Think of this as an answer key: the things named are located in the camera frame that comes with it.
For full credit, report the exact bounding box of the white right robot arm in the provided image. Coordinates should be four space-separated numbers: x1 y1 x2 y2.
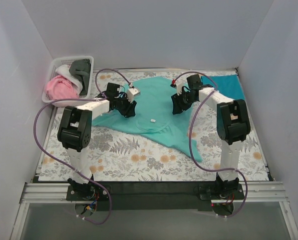
171 71 251 195

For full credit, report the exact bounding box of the aluminium frame rail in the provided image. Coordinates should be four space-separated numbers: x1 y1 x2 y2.
20 183 72 204

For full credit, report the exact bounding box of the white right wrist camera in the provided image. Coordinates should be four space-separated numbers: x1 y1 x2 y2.
170 79 187 96

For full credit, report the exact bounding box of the mint green t shirt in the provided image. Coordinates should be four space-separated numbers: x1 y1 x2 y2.
92 76 192 157

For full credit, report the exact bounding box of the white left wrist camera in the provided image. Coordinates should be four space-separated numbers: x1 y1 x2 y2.
126 86 140 103

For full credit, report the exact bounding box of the folded teal t shirt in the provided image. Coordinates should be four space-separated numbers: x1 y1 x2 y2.
210 75 245 100

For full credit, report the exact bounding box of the white t shirt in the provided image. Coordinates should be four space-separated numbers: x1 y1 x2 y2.
55 64 83 93

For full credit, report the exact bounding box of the pink t shirt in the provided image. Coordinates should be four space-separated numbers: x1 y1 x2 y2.
44 75 79 100

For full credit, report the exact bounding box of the white plastic laundry basket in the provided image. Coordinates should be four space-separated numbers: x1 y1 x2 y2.
41 55 94 104

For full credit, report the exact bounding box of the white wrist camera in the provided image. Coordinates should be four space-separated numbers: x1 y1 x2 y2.
170 79 187 96
126 86 140 103

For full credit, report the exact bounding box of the dark grey t shirt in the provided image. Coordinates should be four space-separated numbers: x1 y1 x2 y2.
69 58 91 96

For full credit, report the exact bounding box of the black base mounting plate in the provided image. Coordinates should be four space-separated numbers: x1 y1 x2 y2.
66 180 244 214

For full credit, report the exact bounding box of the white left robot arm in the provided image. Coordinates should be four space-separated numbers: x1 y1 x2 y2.
57 83 140 200

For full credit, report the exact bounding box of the floral patterned table mat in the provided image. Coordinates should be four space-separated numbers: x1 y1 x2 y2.
36 70 269 182

